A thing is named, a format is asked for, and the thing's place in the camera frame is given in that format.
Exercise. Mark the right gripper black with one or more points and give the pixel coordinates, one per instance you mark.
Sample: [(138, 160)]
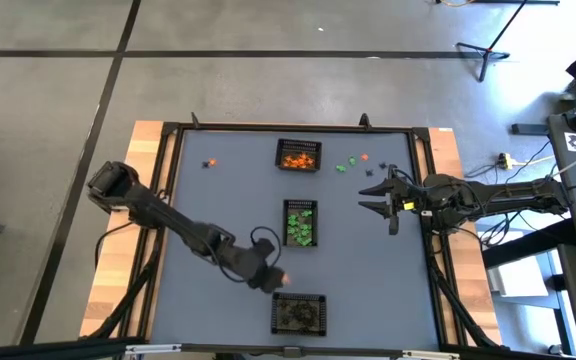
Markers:
[(410, 195)]

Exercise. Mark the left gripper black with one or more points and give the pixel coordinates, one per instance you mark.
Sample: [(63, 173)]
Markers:
[(250, 260)]

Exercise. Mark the black slotted plastic basket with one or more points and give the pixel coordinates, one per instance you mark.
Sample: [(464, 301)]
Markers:
[(288, 240), (280, 147), (280, 330)]

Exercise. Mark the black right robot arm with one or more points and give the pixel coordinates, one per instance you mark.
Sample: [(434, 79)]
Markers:
[(518, 192)]

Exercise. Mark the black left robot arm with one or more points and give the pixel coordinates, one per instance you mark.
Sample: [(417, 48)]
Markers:
[(168, 215)]

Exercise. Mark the yellow plug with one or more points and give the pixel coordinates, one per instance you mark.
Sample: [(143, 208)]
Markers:
[(504, 161)]

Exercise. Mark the black diagonal support beam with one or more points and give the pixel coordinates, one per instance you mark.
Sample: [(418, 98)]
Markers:
[(523, 248)]

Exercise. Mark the grey table foot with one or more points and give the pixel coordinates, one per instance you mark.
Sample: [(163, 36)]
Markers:
[(528, 129)]

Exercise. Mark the black tripod stand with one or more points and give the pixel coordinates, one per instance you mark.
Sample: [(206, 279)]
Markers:
[(488, 50)]

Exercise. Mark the black aluminium rig frame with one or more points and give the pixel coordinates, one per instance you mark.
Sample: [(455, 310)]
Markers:
[(420, 135)]

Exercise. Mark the black clamp on frame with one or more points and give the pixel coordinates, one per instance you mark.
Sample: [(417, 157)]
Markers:
[(365, 120), (195, 120)]

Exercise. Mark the silver metal bracket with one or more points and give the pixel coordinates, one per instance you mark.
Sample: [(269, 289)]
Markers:
[(153, 349), (430, 355)]

